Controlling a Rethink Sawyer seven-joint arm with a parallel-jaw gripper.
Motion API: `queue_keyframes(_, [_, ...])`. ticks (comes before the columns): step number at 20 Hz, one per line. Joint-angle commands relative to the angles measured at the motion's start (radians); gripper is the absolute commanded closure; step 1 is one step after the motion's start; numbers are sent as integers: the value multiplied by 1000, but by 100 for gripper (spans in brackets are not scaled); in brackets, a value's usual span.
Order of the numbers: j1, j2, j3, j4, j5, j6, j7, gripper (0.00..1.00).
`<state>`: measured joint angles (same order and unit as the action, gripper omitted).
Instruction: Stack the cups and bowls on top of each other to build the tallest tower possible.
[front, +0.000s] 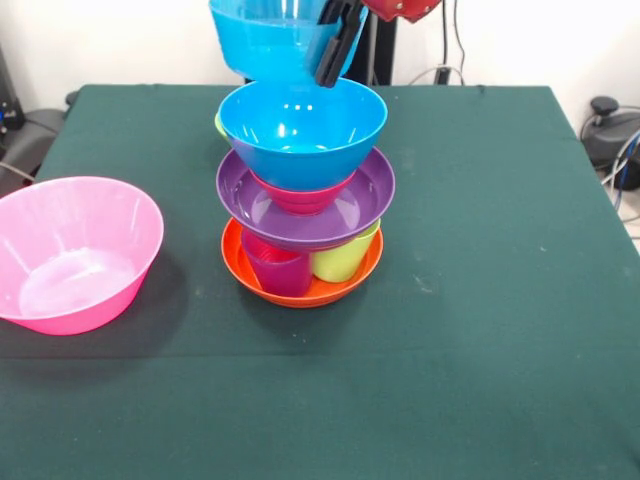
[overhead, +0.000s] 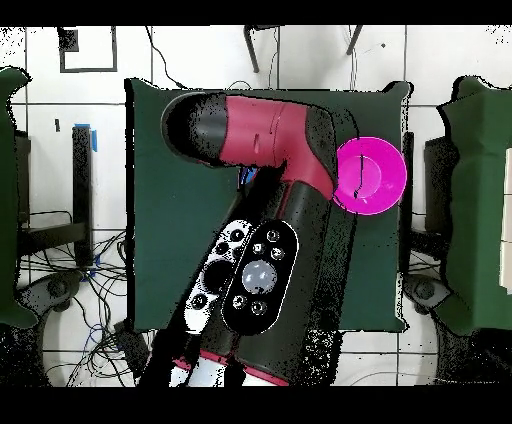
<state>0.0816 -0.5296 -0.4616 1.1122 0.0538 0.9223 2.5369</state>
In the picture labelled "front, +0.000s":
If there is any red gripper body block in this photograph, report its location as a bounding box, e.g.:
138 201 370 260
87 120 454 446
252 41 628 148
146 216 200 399
362 0 444 24

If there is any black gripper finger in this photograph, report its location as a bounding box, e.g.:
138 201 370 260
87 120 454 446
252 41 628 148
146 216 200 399
314 0 370 89
316 0 354 26

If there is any small blue bowl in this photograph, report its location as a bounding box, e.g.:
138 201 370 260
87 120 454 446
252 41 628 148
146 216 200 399
208 0 370 84

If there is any large blue bowl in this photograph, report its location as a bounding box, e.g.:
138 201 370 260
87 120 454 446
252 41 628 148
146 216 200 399
218 78 389 192

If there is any small magenta bowl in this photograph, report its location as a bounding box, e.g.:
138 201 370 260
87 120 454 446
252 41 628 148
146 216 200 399
249 169 359 216

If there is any purple bowl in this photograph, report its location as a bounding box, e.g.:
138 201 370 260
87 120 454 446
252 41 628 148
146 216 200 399
215 147 396 253

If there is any green cup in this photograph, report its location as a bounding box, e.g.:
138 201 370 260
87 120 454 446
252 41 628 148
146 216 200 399
312 218 382 283

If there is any purple cup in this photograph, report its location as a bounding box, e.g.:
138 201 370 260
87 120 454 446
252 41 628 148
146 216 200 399
240 227 312 298

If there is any orange bowl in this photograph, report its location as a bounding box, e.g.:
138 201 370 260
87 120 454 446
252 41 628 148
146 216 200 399
221 215 385 309

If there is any green bowl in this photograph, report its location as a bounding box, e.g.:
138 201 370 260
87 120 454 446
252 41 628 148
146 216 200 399
214 112 235 150

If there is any black stand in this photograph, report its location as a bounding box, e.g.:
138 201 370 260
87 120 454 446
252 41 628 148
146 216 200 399
0 44 26 151

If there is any dark green table cloth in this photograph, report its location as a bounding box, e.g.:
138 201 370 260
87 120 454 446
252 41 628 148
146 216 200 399
0 83 640 480

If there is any large pink bowl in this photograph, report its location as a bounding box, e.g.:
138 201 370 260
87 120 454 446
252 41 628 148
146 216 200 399
0 175 165 336

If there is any tangle of cables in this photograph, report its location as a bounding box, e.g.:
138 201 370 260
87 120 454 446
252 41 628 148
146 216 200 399
599 127 640 221

